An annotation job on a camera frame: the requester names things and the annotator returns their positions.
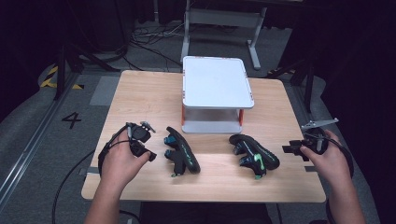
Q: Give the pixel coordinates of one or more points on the person's right hand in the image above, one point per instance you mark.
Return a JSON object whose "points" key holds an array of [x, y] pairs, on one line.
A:
{"points": [[331, 165]]}

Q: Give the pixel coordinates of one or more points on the white two-tier shelf rack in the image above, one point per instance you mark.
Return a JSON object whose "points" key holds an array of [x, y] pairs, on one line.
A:
{"points": [[214, 84]]}

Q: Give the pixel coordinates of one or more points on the grey metal desk frame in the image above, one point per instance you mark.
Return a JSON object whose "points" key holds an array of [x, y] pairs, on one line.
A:
{"points": [[218, 17]]}

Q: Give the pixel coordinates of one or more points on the grey tape strip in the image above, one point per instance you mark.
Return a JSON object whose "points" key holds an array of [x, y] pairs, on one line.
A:
{"points": [[90, 170], [310, 169]]}

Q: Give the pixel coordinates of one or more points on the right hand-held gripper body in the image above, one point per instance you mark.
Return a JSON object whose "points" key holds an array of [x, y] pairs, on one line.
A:
{"points": [[317, 140]]}

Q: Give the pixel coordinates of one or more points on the person's left hand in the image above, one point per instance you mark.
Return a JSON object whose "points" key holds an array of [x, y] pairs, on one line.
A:
{"points": [[120, 165]]}

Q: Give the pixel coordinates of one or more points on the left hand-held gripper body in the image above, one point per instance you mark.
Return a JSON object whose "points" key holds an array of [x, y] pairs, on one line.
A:
{"points": [[138, 133]]}

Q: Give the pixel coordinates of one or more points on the grey metal floor rail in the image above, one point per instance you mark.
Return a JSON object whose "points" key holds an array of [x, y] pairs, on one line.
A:
{"points": [[28, 149]]}

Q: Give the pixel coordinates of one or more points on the yellow black hazard tape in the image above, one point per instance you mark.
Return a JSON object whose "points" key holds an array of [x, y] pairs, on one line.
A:
{"points": [[49, 77]]}

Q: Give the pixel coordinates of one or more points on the black metal stand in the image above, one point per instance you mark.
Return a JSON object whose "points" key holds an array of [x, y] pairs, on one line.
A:
{"points": [[67, 67], [306, 81]]}

